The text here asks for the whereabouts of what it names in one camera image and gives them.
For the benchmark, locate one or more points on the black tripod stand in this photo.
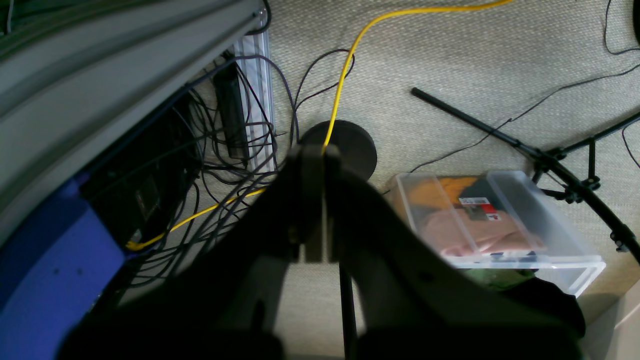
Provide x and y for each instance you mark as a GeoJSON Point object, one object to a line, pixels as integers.
{"type": "Point", "coordinates": [575, 189]}

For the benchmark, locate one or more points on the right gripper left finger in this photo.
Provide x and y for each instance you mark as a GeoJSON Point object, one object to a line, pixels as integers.
{"type": "Point", "coordinates": [223, 306]}

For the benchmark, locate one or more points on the clear plastic storage bin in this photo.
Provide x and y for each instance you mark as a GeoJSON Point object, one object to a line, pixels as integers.
{"type": "Point", "coordinates": [499, 228]}

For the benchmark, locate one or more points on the aluminium frame rail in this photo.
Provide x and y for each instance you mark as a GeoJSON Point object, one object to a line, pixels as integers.
{"type": "Point", "coordinates": [74, 81]}

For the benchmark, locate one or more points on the blue panel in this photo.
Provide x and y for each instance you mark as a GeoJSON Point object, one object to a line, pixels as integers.
{"type": "Point", "coordinates": [53, 269]}

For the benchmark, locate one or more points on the round black stand base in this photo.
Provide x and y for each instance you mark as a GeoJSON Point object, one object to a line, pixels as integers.
{"type": "Point", "coordinates": [351, 150]}

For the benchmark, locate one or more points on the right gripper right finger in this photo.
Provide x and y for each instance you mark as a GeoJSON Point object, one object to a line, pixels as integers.
{"type": "Point", "coordinates": [415, 305]}

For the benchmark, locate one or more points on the black power brick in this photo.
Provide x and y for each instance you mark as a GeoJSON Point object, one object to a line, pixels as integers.
{"type": "Point", "coordinates": [228, 96]}

